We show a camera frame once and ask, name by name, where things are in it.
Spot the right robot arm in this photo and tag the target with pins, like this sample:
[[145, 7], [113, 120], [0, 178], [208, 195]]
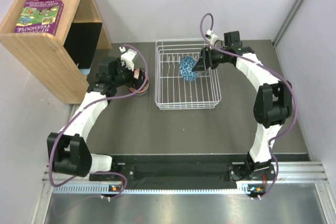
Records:
[[273, 102]]

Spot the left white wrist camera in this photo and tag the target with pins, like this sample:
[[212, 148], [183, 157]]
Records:
[[128, 56]]

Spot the dark bottom bowls stack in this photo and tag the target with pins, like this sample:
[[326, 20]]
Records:
[[138, 86]]

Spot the wooden shelf unit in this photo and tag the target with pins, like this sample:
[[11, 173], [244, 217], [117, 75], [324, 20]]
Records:
[[44, 54]]

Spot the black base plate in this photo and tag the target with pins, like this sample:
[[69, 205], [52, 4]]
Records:
[[187, 171]]

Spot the white wire dish rack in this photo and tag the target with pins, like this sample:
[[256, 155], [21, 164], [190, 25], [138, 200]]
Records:
[[172, 91]]

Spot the blue patterned bowl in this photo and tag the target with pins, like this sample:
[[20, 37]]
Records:
[[186, 66]]

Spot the purple treehouse book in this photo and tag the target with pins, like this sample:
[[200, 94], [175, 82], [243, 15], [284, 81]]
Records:
[[40, 17]]

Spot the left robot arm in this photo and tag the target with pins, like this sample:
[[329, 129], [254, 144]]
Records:
[[67, 150]]

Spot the aluminium rail frame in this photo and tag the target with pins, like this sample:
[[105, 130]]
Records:
[[110, 185]]

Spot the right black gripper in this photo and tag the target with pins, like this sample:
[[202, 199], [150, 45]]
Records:
[[206, 61]]

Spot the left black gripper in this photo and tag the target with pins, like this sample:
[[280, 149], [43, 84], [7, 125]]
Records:
[[133, 82]]

